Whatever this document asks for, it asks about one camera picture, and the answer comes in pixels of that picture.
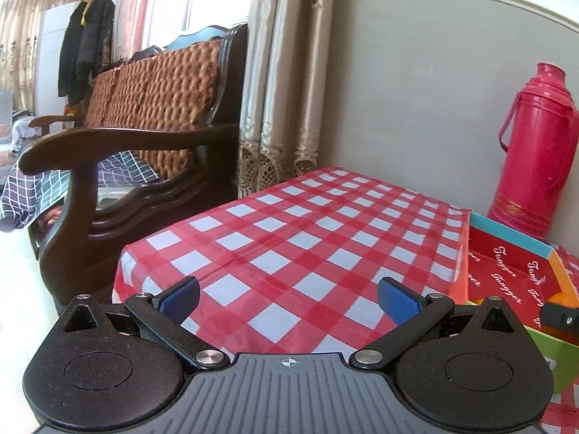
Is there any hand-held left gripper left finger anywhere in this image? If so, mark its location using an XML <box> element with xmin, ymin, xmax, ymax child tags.
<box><xmin>61</xmin><ymin>276</ymin><xmax>229</xmax><ymax>374</ymax></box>

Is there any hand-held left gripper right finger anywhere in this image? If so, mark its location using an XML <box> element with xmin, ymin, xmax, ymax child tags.
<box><xmin>350</xmin><ymin>277</ymin><xmax>523</xmax><ymax>374</ymax></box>

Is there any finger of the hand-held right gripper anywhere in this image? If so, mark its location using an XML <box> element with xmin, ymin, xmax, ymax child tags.
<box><xmin>540</xmin><ymin>303</ymin><xmax>579</xmax><ymax>344</ymax></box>

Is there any orange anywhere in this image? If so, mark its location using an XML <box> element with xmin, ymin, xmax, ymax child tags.
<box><xmin>548</xmin><ymin>292</ymin><xmax>579</xmax><ymax>309</ymax></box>

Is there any red cardboard box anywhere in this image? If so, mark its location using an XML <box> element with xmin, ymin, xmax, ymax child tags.
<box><xmin>452</xmin><ymin>210</ymin><xmax>579</xmax><ymax>394</ymax></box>

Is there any red white checkered tablecloth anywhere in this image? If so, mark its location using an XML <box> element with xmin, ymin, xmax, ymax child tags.
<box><xmin>111</xmin><ymin>166</ymin><xmax>579</xmax><ymax>434</ymax></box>

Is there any dark wooden armchair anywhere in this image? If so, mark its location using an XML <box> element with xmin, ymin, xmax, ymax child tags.
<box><xmin>20</xmin><ymin>24</ymin><xmax>249</xmax><ymax>317</ymax></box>
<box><xmin>29</xmin><ymin>114</ymin><xmax>77</xmax><ymax>136</ymax></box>

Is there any navy white grid blanket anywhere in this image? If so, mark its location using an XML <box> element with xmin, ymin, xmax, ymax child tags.
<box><xmin>0</xmin><ymin>151</ymin><xmax>161</xmax><ymax>233</ymax></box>

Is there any red thermos flask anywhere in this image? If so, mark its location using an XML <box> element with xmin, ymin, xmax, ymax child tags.
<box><xmin>487</xmin><ymin>62</ymin><xmax>579</xmax><ymax>240</ymax></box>

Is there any brown woven seat cushion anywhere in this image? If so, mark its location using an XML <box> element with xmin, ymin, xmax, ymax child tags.
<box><xmin>84</xmin><ymin>38</ymin><xmax>224</xmax><ymax>182</ymax></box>

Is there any beige satin curtain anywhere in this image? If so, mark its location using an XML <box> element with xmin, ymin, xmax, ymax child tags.
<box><xmin>237</xmin><ymin>0</ymin><xmax>335</xmax><ymax>200</ymax></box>

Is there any black coat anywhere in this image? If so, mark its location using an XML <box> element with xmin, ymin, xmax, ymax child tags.
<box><xmin>58</xmin><ymin>0</ymin><xmax>116</xmax><ymax>105</ymax></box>

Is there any white cabinet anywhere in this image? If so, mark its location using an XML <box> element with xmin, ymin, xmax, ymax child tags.
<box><xmin>34</xmin><ymin>2</ymin><xmax>77</xmax><ymax>116</ymax></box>

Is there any pink curtain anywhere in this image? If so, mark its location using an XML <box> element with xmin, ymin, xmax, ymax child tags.
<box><xmin>113</xmin><ymin>0</ymin><xmax>195</xmax><ymax>61</ymax></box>

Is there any beige sheer patterned curtain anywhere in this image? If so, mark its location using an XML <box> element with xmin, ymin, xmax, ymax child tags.
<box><xmin>0</xmin><ymin>0</ymin><xmax>114</xmax><ymax>114</ymax></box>

